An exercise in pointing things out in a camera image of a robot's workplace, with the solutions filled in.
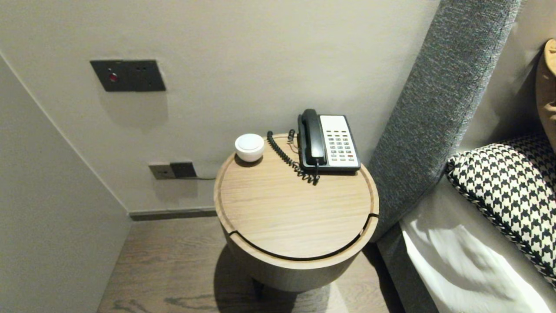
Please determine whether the dark grey bed base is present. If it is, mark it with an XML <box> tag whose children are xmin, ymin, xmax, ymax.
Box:
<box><xmin>374</xmin><ymin>220</ymin><xmax>439</xmax><ymax>313</ymax></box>

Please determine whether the black coiled telephone cord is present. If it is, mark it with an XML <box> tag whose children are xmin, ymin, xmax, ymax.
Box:
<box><xmin>267</xmin><ymin>130</ymin><xmax>322</xmax><ymax>186</ymax></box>

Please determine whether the silver wall socket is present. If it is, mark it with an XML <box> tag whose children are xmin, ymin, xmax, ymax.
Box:
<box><xmin>149</xmin><ymin>163</ymin><xmax>176</xmax><ymax>180</ymax></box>

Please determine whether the dark wall switch panel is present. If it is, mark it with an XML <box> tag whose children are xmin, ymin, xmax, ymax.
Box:
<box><xmin>90</xmin><ymin>60</ymin><xmax>166</xmax><ymax>93</ymax></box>

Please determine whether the black white houndstooth pillow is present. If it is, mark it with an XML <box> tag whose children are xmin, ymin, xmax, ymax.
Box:
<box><xmin>447</xmin><ymin>134</ymin><xmax>556</xmax><ymax>287</ymax></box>

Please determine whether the round wooden nightstand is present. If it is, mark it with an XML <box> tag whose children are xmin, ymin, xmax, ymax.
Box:
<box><xmin>213</xmin><ymin>133</ymin><xmax>380</xmax><ymax>300</ymax></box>

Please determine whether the black and white telephone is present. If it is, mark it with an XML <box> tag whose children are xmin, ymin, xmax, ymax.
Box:
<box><xmin>298</xmin><ymin>115</ymin><xmax>362</xmax><ymax>175</ymax></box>

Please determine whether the white bed sheet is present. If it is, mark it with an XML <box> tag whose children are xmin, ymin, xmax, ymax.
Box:
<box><xmin>400</xmin><ymin>174</ymin><xmax>556</xmax><ymax>313</ymax></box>

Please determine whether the light wooden rounded object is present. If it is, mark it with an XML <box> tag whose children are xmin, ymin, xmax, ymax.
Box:
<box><xmin>535</xmin><ymin>39</ymin><xmax>556</xmax><ymax>153</ymax></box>

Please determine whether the small white round device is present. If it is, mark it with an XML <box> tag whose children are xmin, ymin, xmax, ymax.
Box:
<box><xmin>235</xmin><ymin>133</ymin><xmax>265</xmax><ymax>163</ymax></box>

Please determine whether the black telephone handset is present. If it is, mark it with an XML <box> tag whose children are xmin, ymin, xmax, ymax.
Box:
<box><xmin>301</xmin><ymin>109</ymin><xmax>327</xmax><ymax>166</ymax></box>

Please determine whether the wooden nightstand drawer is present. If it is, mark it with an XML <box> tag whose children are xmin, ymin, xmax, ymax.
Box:
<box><xmin>226</xmin><ymin>213</ymin><xmax>380</xmax><ymax>292</ymax></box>

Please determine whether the grey fabric headboard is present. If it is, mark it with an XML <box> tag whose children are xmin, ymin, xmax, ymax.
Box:
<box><xmin>367</xmin><ymin>0</ymin><xmax>522</xmax><ymax>242</ymax></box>

